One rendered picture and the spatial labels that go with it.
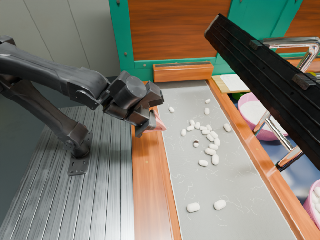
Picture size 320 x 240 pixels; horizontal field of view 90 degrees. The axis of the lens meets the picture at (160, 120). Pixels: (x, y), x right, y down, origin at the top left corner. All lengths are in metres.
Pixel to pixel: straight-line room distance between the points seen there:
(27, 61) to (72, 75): 0.10
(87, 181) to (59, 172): 0.12
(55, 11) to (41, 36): 0.34
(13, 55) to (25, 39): 2.00
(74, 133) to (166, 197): 0.37
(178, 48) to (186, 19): 0.13
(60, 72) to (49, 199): 0.44
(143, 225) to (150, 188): 0.09
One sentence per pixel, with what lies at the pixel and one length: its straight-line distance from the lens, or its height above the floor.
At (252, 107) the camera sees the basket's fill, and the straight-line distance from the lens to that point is 0.91.
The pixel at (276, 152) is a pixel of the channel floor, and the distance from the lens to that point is 0.85.
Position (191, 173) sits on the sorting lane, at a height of 0.74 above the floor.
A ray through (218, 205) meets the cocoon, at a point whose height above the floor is 0.76.
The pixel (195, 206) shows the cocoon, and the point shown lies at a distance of 0.52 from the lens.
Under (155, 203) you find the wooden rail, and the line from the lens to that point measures 0.51.
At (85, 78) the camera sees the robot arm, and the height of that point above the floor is 1.05.
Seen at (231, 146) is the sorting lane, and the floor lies 0.74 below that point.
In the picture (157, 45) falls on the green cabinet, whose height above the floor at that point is 0.95.
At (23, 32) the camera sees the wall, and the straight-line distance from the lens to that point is 2.47.
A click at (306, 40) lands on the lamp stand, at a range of 0.53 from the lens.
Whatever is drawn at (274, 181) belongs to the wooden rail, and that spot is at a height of 0.76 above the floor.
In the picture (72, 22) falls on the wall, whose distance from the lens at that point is 2.25.
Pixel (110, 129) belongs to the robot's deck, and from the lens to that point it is 0.79.
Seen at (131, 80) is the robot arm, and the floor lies 1.05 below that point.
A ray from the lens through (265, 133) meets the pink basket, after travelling 0.79.
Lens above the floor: 1.26
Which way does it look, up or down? 47 degrees down
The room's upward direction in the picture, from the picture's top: 1 degrees clockwise
